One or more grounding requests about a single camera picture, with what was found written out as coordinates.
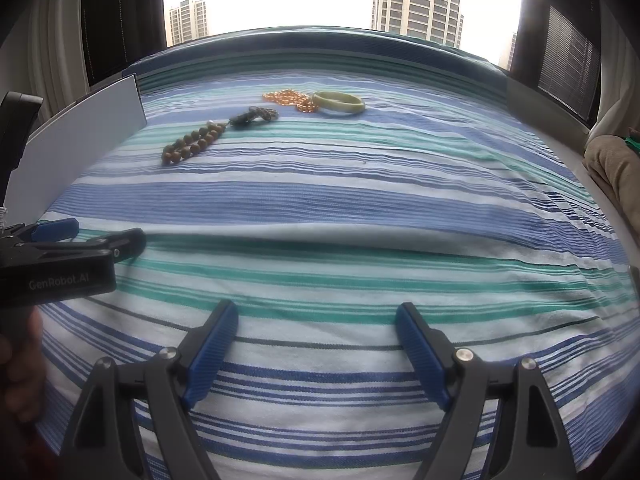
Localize pale green jade bangle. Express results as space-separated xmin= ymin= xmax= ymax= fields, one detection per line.
xmin=312 ymin=90 xmax=366 ymax=117

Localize grey box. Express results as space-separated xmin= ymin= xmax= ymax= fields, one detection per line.
xmin=10 ymin=74 xmax=149 ymax=227

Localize blue green striped cloth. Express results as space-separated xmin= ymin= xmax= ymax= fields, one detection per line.
xmin=35 ymin=25 xmax=640 ymax=480

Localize dark window blinds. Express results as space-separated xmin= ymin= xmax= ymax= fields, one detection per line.
xmin=82 ymin=0 xmax=168 ymax=87
xmin=537 ymin=4 xmax=602 ymax=117

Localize person's left hand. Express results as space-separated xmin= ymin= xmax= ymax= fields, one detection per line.
xmin=0 ymin=309 xmax=49 ymax=427

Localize brown wooden bead bracelet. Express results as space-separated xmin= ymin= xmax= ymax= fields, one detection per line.
xmin=161 ymin=122 xmax=227 ymax=166

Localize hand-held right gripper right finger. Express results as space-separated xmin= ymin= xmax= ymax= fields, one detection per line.
xmin=395 ymin=302 xmax=568 ymax=480

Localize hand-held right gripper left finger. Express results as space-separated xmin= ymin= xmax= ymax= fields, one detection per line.
xmin=60 ymin=299 xmax=240 ymax=480

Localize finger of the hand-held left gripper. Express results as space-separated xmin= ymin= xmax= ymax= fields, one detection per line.
xmin=27 ymin=217 xmax=80 ymax=243
xmin=15 ymin=227 xmax=147 ymax=263

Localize orange bead necklace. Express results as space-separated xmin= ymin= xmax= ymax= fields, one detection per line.
xmin=263 ymin=88 xmax=321 ymax=114

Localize pale curtain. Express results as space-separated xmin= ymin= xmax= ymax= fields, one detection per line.
xmin=594 ymin=0 xmax=640 ymax=137
xmin=30 ymin=0 xmax=92 ymax=107

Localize beige cushion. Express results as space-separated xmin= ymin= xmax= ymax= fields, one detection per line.
xmin=585 ymin=134 xmax=640 ymax=235

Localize small apartment tower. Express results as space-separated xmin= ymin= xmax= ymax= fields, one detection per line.
xmin=168 ymin=0 xmax=210 ymax=46

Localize tall apartment tower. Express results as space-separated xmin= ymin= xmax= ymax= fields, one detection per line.
xmin=372 ymin=0 xmax=464 ymax=49

